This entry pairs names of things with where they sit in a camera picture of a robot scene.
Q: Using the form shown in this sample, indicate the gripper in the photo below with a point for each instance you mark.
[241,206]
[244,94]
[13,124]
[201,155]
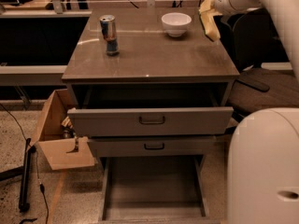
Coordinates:
[224,1]

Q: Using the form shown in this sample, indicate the yellow sponge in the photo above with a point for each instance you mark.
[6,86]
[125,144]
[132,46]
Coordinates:
[208,21]

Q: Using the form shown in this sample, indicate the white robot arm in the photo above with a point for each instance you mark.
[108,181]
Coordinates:
[263,157]

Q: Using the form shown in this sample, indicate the white ceramic bowl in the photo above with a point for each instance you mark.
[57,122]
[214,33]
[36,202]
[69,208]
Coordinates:
[176,24]

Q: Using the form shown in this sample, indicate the black office chair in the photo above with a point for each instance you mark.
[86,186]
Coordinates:
[252,40]

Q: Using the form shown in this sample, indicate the grey drawer cabinet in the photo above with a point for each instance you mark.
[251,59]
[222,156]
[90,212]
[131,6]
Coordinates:
[148,56]

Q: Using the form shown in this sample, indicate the silver blue drink can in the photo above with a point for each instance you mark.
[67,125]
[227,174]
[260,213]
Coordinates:
[108,28]

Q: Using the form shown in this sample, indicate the grey top drawer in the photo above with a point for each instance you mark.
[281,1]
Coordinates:
[175,109]

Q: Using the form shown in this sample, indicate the grey drawer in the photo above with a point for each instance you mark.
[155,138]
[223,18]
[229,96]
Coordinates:
[175,109]
[151,146]

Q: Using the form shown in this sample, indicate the grey middle drawer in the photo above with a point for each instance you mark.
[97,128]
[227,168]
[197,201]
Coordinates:
[151,146]

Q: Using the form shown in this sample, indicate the open cardboard box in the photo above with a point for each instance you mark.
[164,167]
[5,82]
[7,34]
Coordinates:
[60,152]

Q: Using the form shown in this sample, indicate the black floor stand bar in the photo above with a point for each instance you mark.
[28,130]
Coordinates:
[29,150]

